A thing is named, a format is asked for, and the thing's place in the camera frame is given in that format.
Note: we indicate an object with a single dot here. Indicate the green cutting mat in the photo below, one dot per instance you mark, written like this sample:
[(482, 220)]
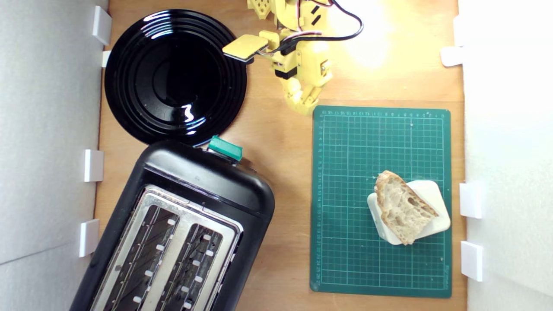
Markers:
[(345, 216)]

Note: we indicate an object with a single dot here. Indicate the brown bread slice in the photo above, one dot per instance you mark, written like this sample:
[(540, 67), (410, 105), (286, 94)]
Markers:
[(402, 207)]

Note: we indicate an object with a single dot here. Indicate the white block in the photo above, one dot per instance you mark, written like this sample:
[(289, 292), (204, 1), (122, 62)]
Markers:
[(427, 192)]

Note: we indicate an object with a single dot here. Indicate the black plate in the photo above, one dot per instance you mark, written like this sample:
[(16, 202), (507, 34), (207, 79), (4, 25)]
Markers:
[(173, 77)]

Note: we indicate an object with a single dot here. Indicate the black two-slot toaster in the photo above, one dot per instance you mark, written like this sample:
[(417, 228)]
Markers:
[(203, 181)]

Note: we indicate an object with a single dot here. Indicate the small white wall clip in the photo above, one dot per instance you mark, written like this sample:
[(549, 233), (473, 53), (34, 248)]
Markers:
[(106, 58), (451, 56)]

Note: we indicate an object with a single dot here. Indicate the yellow wrist camera mount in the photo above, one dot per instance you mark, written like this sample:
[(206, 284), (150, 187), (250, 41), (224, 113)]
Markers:
[(246, 46)]

